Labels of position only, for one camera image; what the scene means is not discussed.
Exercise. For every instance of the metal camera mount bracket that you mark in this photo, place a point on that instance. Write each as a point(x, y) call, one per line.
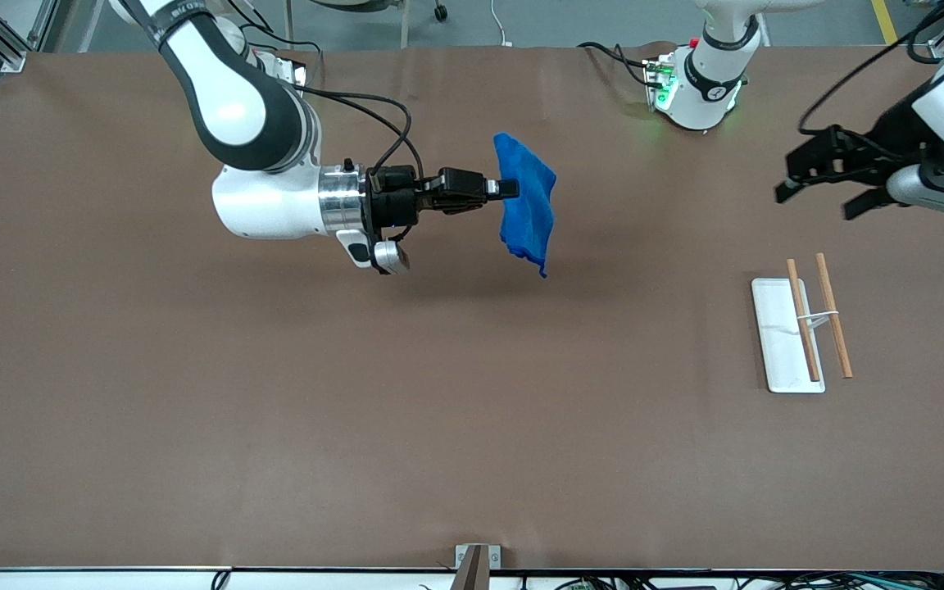
point(464, 557)

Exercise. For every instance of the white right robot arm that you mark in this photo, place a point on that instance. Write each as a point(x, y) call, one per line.
point(259, 205)

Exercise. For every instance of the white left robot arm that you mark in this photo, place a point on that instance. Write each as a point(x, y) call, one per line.
point(705, 90)

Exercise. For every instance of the wooden rack rod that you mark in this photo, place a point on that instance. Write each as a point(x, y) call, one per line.
point(795, 283)
point(842, 352)

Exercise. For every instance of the office chair base with caster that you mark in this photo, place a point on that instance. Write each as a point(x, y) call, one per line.
point(441, 12)

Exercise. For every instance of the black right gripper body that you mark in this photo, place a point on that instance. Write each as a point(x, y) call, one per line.
point(392, 205)

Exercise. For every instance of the brown table cover mat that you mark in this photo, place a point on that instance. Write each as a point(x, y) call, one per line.
point(472, 410)

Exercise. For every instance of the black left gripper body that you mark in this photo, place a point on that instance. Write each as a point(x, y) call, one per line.
point(896, 135)

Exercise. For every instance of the blue microfibre towel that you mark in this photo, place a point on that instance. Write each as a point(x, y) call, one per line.
point(529, 205)

